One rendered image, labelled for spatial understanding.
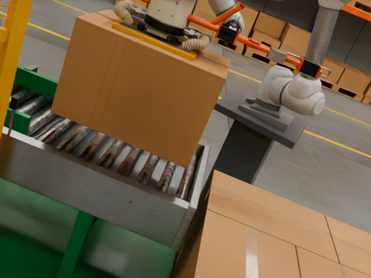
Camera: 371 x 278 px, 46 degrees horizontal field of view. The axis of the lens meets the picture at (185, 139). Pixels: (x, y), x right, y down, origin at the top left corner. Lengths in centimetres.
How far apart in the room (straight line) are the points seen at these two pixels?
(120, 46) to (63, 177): 54
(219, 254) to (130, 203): 39
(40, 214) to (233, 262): 115
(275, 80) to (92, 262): 138
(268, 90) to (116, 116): 110
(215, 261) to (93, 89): 79
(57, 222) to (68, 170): 69
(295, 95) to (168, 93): 98
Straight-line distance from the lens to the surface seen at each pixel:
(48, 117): 212
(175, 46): 171
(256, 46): 179
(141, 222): 174
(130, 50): 167
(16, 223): 231
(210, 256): 159
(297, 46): 922
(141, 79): 168
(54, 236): 228
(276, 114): 259
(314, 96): 245
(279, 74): 256
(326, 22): 239
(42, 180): 179
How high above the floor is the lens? 144
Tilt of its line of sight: 22 degrees down
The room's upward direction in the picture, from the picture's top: 23 degrees clockwise
